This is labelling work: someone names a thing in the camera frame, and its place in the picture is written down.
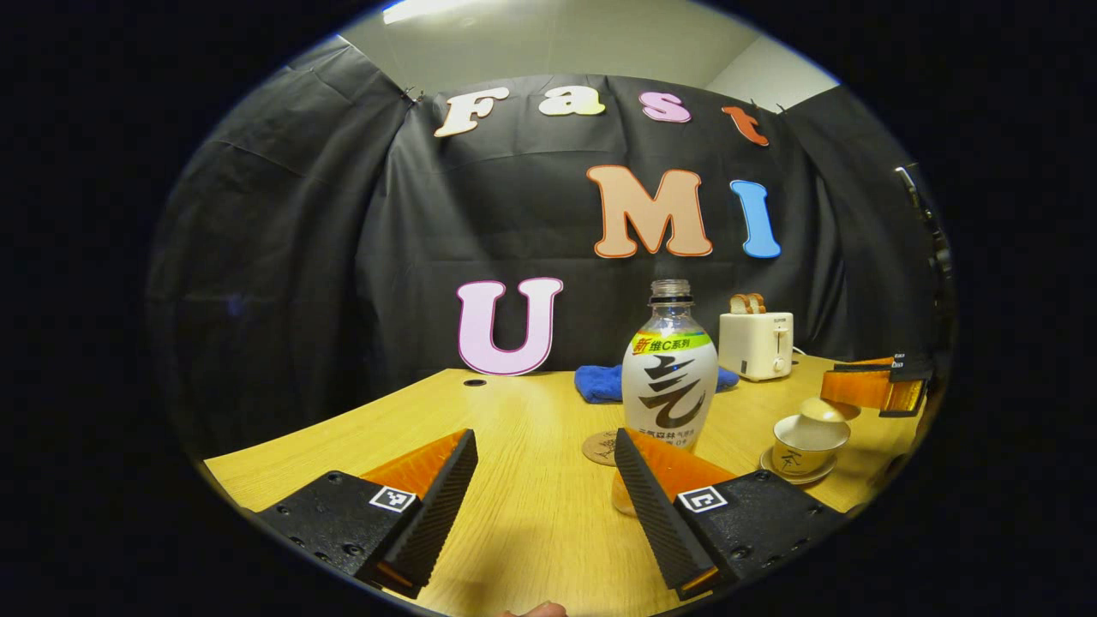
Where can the cream teacup lid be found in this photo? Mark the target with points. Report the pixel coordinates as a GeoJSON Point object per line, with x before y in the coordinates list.
{"type": "Point", "coordinates": [827, 410]}

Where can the blue towel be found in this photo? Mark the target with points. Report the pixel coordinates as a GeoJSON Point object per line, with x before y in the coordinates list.
{"type": "Point", "coordinates": [600, 383]}

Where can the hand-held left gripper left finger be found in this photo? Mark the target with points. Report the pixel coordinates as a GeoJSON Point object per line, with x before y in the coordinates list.
{"type": "Point", "coordinates": [433, 514]}

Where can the cream toaster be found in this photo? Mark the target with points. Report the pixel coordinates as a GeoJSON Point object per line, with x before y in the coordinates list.
{"type": "Point", "coordinates": [754, 347]}

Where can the black backdrop cloth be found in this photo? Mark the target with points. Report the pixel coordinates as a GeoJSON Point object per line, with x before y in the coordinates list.
{"type": "Point", "coordinates": [300, 257]}

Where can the white ceramic teacup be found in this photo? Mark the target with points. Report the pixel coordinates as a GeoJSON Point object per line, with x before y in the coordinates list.
{"type": "Point", "coordinates": [806, 446]}

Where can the clear plastic water bottle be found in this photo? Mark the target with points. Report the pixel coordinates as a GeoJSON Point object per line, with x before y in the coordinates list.
{"type": "Point", "coordinates": [668, 386]}

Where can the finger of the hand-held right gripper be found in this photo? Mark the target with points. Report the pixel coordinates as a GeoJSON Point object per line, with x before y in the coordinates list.
{"type": "Point", "coordinates": [900, 367]}
{"type": "Point", "coordinates": [857, 390]}

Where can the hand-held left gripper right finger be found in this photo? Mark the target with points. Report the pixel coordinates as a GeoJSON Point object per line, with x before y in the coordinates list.
{"type": "Point", "coordinates": [656, 514]}

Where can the round wooden coaster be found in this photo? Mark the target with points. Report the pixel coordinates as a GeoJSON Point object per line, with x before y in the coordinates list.
{"type": "Point", "coordinates": [600, 449]}

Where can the toast slice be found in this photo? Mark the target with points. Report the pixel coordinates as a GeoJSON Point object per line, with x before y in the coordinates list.
{"type": "Point", "coordinates": [740, 304]}
{"type": "Point", "coordinates": [758, 302]}

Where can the white ceramic saucer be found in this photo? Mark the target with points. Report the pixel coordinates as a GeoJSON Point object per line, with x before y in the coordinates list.
{"type": "Point", "coordinates": [814, 478]}

